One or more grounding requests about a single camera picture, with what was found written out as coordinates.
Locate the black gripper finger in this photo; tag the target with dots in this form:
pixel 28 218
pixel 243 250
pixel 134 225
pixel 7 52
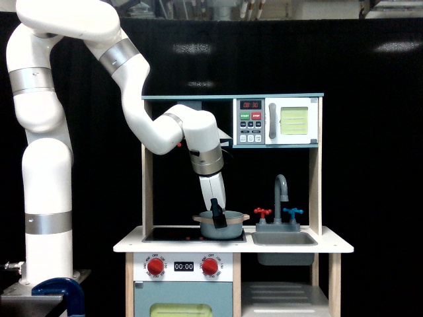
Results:
pixel 218 218

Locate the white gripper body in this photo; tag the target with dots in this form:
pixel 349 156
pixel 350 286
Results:
pixel 213 187

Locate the grey pot with beige rim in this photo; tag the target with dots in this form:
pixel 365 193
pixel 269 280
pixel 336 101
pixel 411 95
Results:
pixel 233 229

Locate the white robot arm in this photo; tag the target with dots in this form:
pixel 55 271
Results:
pixel 48 158

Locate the right red oven knob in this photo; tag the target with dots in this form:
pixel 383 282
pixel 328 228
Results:
pixel 209 266

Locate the red oven knob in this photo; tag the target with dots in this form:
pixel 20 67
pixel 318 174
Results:
pixel 209 266
pixel 155 266

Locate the grey toy faucet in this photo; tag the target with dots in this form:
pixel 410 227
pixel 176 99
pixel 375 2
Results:
pixel 280 195

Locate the black timer display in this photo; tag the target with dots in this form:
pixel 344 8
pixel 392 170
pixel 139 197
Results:
pixel 184 266

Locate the black toy stovetop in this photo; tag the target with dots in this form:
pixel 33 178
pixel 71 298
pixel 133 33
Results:
pixel 185 235

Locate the left red oven knob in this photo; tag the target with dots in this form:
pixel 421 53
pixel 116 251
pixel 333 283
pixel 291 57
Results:
pixel 155 266

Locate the toy microwave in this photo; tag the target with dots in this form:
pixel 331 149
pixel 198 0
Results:
pixel 288 121

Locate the teal oven door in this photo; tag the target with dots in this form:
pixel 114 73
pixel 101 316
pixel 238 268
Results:
pixel 216 295

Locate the blue C-clamp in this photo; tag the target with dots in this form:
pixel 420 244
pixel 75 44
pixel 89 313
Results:
pixel 69 288

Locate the red tap handle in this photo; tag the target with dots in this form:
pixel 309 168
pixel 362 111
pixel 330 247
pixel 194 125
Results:
pixel 263 213

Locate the blue tap handle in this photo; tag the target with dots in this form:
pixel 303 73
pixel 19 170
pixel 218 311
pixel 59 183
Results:
pixel 293 212

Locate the wooden toy kitchen frame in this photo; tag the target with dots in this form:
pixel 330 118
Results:
pixel 171 196

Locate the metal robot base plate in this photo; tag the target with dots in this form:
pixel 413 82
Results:
pixel 61 297

